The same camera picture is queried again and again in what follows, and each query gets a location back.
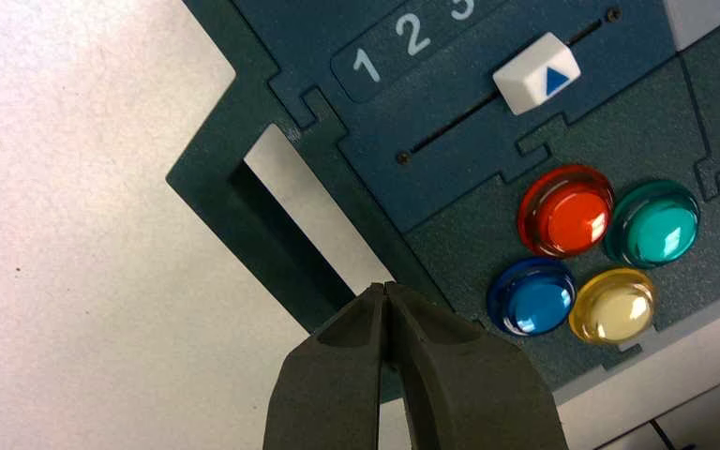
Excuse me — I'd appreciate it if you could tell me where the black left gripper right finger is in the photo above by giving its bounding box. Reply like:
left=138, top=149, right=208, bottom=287
left=385, top=282, right=569, bottom=450

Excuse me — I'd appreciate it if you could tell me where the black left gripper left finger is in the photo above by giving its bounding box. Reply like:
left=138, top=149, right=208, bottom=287
left=263, top=282, right=390, bottom=450

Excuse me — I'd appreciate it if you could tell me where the grey blue control box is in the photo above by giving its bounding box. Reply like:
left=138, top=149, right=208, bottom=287
left=166, top=0, right=720, bottom=405

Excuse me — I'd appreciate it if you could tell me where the blue round push button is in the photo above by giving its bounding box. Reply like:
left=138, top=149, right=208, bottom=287
left=486, top=257, right=578, bottom=338

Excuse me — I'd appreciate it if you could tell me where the yellow round push button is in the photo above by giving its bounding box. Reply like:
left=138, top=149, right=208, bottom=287
left=568, top=268, right=657, bottom=346

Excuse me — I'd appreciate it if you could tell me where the red round push button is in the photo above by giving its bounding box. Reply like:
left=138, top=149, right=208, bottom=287
left=517, top=163, right=616, bottom=259

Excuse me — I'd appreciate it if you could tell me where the green round push button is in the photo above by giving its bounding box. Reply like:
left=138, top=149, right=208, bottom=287
left=604, top=180, right=701, bottom=269

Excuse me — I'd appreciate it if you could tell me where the white slider knob blue triangle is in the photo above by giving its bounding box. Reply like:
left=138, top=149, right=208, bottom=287
left=491, top=32, right=582, bottom=117

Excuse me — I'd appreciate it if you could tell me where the thin black cable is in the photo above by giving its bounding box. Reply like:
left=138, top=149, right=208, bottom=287
left=648, top=419, right=687, bottom=450

